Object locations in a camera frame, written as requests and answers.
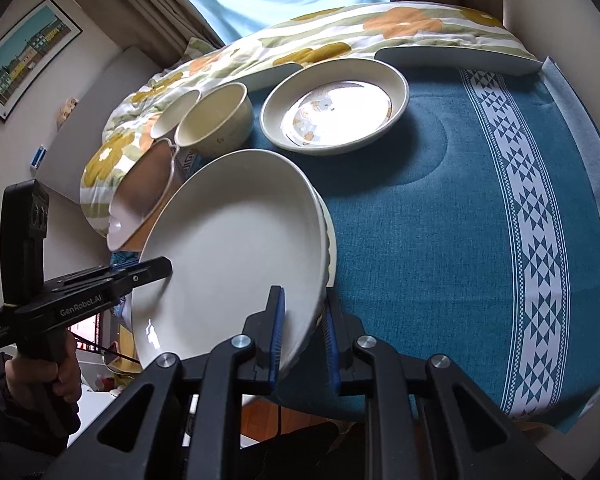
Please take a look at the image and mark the floral striped duvet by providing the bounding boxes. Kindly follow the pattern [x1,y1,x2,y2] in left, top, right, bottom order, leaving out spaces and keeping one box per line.
[80,2,540,239]

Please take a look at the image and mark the person's left hand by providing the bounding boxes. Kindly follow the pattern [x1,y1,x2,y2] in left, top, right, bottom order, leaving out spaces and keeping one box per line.
[5,331,84,412]

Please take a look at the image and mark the small pale figurine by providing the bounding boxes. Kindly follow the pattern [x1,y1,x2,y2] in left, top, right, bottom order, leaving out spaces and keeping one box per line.
[55,99,79,129]

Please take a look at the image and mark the white scalloped plate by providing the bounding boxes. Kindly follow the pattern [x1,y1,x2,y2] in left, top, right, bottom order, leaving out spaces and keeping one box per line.
[279,194,338,377]

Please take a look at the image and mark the patterned cream plate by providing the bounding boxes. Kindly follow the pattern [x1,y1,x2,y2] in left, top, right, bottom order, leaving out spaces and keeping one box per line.
[260,57,410,156]

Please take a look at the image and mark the grey padded headboard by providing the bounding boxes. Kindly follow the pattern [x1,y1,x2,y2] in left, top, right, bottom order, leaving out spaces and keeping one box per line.
[45,46,172,207]

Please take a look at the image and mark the framed wall poster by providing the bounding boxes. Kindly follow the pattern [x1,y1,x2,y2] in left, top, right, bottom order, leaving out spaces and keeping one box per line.
[0,0,84,122]

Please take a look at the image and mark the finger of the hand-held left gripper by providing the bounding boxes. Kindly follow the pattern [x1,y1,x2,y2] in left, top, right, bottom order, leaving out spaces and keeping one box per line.
[107,256,174,292]

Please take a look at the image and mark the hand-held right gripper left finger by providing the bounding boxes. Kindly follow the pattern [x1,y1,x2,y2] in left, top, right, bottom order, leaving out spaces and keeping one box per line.
[40,285,287,480]

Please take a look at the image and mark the teal patterned cloth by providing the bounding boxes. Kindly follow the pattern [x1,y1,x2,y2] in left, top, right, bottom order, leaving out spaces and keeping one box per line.
[240,67,600,435]

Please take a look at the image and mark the person's left forearm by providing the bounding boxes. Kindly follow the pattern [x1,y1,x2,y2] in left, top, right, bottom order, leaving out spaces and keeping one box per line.
[0,351,83,480]

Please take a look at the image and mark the large white plate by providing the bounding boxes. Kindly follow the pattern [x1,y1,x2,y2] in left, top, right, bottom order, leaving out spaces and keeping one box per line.
[130,149,331,376]

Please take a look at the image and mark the green patterned pillow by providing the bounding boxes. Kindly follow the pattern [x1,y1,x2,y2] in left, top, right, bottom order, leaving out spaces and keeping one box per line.
[184,37,217,60]

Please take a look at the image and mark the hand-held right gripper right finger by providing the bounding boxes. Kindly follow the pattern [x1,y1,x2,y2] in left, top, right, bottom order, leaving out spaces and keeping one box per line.
[322,290,566,480]

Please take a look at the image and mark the red box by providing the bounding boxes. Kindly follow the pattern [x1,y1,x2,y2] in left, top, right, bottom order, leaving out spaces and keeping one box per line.
[69,321,102,357]

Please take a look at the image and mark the grey table edge rail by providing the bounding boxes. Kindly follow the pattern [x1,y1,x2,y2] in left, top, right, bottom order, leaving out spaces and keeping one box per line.
[247,62,305,92]
[375,45,544,77]

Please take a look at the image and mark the small cream bowl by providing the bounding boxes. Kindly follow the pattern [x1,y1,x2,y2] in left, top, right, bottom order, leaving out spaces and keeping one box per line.
[150,89,202,140]

